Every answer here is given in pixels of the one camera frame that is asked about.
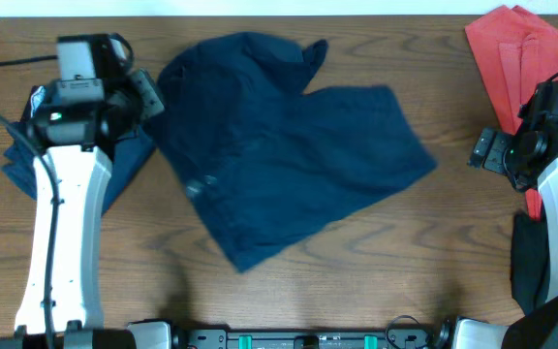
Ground navy shorts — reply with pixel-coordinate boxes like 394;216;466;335
145;32;436;271
1;85;156;214

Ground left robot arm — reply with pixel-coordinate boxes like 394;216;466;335
0;69;165;348

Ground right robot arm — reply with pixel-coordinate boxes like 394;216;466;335
449;79;558;348

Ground folded navy shorts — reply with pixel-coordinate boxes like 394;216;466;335
1;85;156;214

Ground black t-shirt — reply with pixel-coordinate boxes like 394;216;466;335
509;52;558;316

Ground red t-shirt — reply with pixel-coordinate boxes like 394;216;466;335
463;5;558;222

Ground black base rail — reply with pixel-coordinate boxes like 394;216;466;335
126;314;454;349

